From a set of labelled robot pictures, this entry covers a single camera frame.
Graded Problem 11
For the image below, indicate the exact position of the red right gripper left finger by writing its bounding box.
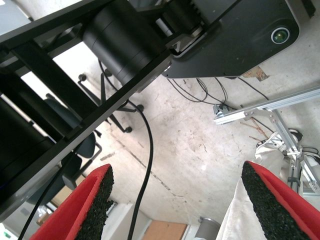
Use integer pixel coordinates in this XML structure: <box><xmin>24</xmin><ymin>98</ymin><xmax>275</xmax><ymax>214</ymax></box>
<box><xmin>29</xmin><ymin>163</ymin><xmax>116</xmax><ymax>240</ymax></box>

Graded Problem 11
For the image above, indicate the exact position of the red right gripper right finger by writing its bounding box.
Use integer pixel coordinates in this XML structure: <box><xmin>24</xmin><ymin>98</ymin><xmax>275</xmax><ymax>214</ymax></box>
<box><xmin>241</xmin><ymin>160</ymin><xmax>320</xmax><ymax>240</ymax></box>

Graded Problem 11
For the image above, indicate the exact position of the black robot base with lens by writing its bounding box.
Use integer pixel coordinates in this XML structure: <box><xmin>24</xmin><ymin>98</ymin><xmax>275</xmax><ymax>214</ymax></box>
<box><xmin>136</xmin><ymin>0</ymin><xmax>301</xmax><ymax>80</ymax></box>

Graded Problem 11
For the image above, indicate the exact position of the white trouser leg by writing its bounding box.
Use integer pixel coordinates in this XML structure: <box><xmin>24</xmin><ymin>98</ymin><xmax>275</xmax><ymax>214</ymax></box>
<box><xmin>217</xmin><ymin>139</ymin><xmax>286</xmax><ymax>240</ymax></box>

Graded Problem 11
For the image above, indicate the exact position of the white cabinet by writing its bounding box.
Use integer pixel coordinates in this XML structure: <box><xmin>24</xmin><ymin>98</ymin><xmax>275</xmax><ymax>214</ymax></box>
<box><xmin>99</xmin><ymin>202</ymin><xmax>152</xmax><ymax>240</ymax></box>

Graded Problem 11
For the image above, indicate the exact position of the dark office chair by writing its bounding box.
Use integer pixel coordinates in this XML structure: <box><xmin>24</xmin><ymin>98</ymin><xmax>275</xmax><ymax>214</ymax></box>
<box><xmin>26</xmin><ymin>72</ymin><xmax>145</xmax><ymax>208</ymax></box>

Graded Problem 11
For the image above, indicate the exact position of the white black sneaker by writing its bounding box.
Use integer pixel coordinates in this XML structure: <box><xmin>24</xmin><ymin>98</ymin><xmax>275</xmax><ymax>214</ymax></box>
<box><xmin>254</xmin><ymin>127</ymin><xmax>304</xmax><ymax>157</ymax></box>

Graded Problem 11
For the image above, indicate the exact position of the grey round bin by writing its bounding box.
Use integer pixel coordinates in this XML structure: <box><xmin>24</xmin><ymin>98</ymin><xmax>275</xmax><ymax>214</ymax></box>
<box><xmin>196</xmin><ymin>216</ymin><xmax>221</xmax><ymax>240</ymax></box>

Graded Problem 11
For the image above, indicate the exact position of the black cylinder housing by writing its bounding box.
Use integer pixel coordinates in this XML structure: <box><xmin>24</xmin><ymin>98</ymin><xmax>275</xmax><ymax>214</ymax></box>
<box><xmin>82</xmin><ymin>4</ymin><xmax>171</xmax><ymax>83</ymax></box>

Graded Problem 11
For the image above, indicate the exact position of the black beam frame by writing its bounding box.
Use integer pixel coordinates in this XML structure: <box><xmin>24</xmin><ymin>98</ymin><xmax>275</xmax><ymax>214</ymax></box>
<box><xmin>0</xmin><ymin>0</ymin><xmax>174</xmax><ymax>223</ymax></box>

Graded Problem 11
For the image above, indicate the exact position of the aluminium profile frame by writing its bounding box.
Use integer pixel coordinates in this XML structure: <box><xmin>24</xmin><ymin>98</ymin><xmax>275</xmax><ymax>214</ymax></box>
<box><xmin>213</xmin><ymin>86</ymin><xmax>320</xmax><ymax>196</ymax></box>

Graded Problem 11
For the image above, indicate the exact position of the thin black floor cable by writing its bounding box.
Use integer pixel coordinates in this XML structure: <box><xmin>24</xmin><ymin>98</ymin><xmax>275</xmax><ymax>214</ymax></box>
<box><xmin>167</xmin><ymin>77</ymin><xmax>237</xmax><ymax>111</ymax></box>
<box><xmin>237</xmin><ymin>76</ymin><xmax>270</xmax><ymax>101</ymax></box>

